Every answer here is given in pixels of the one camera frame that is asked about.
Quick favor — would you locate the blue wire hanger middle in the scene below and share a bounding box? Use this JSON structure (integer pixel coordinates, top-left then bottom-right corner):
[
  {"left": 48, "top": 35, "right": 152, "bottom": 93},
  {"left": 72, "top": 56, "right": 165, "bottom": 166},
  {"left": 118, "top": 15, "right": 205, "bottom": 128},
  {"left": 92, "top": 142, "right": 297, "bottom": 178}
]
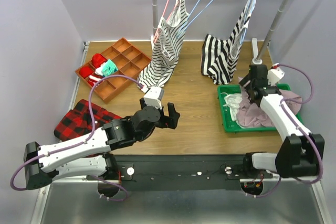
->
[{"left": 177, "top": 0, "right": 214, "bottom": 38}]

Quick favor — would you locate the white garment in tray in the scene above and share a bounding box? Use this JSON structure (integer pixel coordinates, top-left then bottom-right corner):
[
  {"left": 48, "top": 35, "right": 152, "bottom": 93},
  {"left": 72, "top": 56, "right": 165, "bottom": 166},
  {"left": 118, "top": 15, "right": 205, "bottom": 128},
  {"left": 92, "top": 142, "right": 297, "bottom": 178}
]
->
[{"left": 222, "top": 92, "right": 242, "bottom": 127}]

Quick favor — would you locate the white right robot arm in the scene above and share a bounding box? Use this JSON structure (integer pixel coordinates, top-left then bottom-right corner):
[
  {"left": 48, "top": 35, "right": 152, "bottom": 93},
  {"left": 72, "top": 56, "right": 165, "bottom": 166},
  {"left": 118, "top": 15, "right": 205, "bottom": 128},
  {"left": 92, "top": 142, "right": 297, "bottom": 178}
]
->
[{"left": 239, "top": 64, "right": 324, "bottom": 184}]

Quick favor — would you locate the green plastic tray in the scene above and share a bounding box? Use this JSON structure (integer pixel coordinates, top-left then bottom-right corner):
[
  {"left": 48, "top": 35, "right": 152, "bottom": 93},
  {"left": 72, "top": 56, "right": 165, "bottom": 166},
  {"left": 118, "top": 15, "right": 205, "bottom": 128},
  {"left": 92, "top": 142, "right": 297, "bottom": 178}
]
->
[{"left": 217, "top": 84, "right": 304, "bottom": 133}]

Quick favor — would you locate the grey left rack pole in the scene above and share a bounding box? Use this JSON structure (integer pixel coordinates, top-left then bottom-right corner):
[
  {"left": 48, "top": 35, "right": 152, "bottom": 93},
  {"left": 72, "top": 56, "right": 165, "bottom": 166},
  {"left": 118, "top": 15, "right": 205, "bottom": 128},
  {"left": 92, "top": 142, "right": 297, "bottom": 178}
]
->
[{"left": 150, "top": 0, "right": 158, "bottom": 47}]

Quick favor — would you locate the wide striped black white top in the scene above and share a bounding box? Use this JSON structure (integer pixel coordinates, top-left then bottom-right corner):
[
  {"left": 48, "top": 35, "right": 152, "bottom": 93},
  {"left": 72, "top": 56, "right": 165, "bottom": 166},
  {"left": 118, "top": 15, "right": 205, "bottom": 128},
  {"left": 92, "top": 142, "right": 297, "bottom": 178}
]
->
[{"left": 201, "top": 11, "right": 243, "bottom": 85}]

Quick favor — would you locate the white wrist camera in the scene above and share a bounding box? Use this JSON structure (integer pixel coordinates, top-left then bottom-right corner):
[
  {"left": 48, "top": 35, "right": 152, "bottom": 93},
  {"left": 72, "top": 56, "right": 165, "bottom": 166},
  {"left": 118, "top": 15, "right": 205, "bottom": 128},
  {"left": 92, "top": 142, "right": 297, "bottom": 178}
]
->
[
  {"left": 267, "top": 63, "right": 285, "bottom": 86},
  {"left": 143, "top": 87, "right": 164, "bottom": 109}
]

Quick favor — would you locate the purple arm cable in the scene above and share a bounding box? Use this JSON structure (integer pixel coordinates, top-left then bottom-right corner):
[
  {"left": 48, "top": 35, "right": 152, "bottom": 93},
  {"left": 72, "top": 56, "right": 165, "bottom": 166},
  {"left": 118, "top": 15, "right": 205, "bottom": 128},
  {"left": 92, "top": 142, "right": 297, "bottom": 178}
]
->
[
  {"left": 245, "top": 63, "right": 324, "bottom": 198},
  {"left": 9, "top": 74, "right": 148, "bottom": 192}
]

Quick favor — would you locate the grey right rack pole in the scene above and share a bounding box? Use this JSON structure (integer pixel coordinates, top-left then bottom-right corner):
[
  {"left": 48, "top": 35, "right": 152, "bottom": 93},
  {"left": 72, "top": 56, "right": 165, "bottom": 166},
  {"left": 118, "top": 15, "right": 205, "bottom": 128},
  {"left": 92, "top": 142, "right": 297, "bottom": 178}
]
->
[{"left": 257, "top": 0, "right": 289, "bottom": 60}]

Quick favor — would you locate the white rack base rail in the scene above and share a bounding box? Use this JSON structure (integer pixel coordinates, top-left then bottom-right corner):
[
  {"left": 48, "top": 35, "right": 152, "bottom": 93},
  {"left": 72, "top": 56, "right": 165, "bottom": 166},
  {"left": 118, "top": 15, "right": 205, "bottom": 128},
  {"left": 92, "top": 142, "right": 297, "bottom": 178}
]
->
[{"left": 251, "top": 37, "right": 263, "bottom": 84}]

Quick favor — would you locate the blue wire hanger right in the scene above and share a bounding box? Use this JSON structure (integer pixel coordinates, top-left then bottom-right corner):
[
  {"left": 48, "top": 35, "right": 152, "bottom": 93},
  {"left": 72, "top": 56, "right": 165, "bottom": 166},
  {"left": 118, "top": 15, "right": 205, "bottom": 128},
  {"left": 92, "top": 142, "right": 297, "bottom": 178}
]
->
[{"left": 238, "top": 0, "right": 257, "bottom": 46}]

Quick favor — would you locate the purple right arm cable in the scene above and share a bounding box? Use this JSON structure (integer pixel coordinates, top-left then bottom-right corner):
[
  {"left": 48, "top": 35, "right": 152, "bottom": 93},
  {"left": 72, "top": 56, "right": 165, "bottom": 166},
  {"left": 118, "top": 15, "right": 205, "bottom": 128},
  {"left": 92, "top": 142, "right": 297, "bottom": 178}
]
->
[{"left": 245, "top": 63, "right": 324, "bottom": 198}]

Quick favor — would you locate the red sock rolled front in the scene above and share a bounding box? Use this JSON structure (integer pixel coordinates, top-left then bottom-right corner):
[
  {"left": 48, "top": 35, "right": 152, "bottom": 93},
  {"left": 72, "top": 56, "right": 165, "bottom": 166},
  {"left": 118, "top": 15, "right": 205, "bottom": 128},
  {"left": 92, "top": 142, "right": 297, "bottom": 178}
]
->
[{"left": 78, "top": 66, "right": 95, "bottom": 79}]

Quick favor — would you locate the grey rack pole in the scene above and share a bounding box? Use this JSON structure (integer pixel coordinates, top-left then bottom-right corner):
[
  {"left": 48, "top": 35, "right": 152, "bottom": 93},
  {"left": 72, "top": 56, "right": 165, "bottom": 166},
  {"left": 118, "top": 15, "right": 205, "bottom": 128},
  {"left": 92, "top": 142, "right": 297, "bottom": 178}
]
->
[
  {"left": 257, "top": 0, "right": 289, "bottom": 60},
  {"left": 150, "top": 0, "right": 158, "bottom": 47}
]

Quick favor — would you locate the red sock rolled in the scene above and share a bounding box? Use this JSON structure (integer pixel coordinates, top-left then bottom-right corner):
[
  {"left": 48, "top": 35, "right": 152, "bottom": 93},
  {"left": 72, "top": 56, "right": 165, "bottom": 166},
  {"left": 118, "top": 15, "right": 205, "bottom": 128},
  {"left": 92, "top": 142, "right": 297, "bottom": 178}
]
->
[
  {"left": 91, "top": 54, "right": 107, "bottom": 68},
  {"left": 78, "top": 66, "right": 95, "bottom": 79}
]

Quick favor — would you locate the blue wire hanger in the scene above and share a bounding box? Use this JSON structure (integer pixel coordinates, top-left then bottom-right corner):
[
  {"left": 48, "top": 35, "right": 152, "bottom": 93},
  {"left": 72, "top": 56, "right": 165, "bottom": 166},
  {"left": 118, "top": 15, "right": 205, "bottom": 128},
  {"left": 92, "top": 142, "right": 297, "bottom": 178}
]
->
[
  {"left": 177, "top": 0, "right": 214, "bottom": 38},
  {"left": 238, "top": 0, "right": 257, "bottom": 46}
]

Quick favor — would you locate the red black plaid shirt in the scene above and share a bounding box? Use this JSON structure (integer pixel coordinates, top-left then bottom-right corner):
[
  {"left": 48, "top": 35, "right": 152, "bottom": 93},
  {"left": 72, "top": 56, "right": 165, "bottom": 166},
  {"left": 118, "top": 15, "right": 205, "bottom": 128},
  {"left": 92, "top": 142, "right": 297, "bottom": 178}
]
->
[{"left": 54, "top": 99, "right": 121, "bottom": 142}]

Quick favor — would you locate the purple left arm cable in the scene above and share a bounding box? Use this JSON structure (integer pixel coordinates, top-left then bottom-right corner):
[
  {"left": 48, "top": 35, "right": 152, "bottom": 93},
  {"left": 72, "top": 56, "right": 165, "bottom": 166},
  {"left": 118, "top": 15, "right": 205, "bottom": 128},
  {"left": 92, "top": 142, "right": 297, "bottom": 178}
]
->
[{"left": 9, "top": 74, "right": 148, "bottom": 192}]

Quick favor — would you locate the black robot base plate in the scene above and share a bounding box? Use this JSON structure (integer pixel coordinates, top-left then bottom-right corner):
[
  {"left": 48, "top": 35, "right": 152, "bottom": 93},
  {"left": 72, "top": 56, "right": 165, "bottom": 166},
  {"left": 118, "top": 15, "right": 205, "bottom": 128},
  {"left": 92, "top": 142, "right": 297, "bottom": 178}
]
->
[{"left": 101, "top": 154, "right": 272, "bottom": 191}]

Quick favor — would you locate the thin striped white tank top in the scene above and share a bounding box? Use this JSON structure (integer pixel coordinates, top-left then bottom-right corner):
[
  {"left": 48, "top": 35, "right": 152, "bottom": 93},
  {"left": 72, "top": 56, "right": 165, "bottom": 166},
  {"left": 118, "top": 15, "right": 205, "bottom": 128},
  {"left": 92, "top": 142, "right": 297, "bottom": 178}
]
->
[{"left": 138, "top": 0, "right": 190, "bottom": 92}]

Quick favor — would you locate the red sock rolled back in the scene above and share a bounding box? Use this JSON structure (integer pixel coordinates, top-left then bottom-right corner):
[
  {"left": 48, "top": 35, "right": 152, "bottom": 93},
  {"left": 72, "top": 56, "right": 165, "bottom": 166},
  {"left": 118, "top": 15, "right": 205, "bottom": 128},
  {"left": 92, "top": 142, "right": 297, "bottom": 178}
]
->
[{"left": 91, "top": 54, "right": 107, "bottom": 68}]

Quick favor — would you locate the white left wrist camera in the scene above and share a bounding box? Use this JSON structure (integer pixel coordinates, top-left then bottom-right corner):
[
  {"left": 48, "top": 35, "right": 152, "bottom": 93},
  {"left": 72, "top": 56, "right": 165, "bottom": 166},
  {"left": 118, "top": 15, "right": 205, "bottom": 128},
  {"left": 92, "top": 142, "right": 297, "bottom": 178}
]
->
[{"left": 143, "top": 87, "right": 164, "bottom": 109}]

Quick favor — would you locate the teal and white sock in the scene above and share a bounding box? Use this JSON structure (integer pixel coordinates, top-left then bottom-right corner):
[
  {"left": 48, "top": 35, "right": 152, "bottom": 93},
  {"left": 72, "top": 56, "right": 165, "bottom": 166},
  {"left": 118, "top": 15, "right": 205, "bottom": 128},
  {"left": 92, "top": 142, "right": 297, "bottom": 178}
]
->
[{"left": 95, "top": 59, "right": 118, "bottom": 77}]

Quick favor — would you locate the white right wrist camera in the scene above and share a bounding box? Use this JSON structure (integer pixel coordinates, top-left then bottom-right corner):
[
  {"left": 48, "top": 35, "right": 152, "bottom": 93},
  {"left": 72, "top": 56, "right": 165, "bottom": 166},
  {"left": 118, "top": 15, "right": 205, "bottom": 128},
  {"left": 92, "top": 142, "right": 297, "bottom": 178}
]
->
[{"left": 267, "top": 63, "right": 285, "bottom": 86}]

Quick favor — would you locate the aluminium frame rail left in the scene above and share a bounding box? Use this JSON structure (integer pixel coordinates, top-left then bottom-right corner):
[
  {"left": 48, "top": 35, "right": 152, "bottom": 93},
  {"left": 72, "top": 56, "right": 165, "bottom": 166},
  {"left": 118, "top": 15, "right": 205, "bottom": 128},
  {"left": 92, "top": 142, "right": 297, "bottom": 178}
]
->
[{"left": 30, "top": 41, "right": 90, "bottom": 224}]

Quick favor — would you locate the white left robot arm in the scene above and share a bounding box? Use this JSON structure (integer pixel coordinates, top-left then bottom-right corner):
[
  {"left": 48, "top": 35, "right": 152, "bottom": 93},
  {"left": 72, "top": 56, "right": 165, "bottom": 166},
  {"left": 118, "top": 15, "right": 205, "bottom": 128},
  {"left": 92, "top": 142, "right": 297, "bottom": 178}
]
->
[{"left": 24, "top": 99, "right": 181, "bottom": 190}]

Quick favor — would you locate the brown compartment organizer tray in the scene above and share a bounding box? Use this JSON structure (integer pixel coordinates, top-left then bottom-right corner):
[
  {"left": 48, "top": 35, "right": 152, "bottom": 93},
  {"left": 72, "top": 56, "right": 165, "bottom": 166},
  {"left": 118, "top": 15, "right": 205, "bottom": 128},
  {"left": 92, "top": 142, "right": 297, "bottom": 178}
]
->
[{"left": 75, "top": 38, "right": 151, "bottom": 103}]

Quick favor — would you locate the red white striped sock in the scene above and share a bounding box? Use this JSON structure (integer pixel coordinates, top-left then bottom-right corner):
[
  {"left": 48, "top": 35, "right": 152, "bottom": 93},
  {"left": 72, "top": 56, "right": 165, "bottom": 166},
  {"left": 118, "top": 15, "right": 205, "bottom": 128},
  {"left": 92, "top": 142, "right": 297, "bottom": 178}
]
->
[{"left": 88, "top": 75, "right": 102, "bottom": 87}]

